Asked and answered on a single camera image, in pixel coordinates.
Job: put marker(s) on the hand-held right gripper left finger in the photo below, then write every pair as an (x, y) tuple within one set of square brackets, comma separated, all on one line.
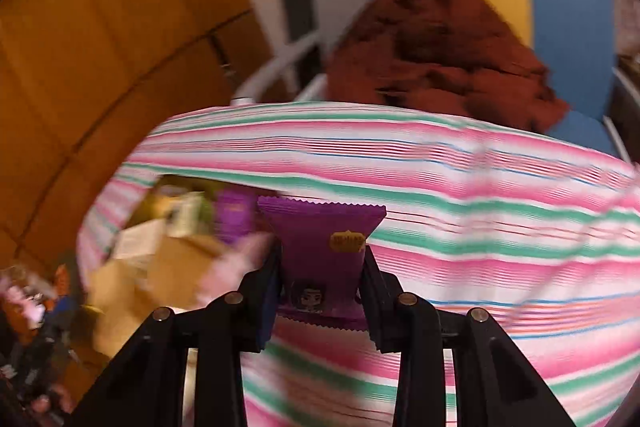
[(265, 307)]

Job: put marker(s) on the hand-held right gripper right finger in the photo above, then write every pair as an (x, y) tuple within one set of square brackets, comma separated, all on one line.
[(380, 312)]

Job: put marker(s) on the purple snack packet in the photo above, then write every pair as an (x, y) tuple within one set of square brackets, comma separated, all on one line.
[(235, 214), (320, 252)]

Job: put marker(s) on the gold metal tin container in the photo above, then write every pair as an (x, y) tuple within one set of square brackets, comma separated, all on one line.
[(150, 202)]

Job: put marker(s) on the pale pink object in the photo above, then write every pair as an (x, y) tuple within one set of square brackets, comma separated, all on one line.
[(235, 264)]

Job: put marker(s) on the pink green striped tablecloth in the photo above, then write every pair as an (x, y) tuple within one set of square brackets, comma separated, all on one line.
[(475, 232)]

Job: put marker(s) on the white carton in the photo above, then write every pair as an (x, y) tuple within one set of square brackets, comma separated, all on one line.
[(137, 242)]

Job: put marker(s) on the orange plastic rack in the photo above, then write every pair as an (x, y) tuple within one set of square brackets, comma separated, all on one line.
[(61, 277)]

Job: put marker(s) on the maroon puffer jacket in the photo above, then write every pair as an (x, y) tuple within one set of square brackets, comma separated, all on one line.
[(440, 47)]

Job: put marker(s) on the wooden wardrobe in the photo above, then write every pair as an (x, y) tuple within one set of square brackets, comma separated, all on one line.
[(100, 32)]

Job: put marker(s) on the grey yellow blue chair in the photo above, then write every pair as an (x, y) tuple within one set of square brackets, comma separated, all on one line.
[(565, 17)]

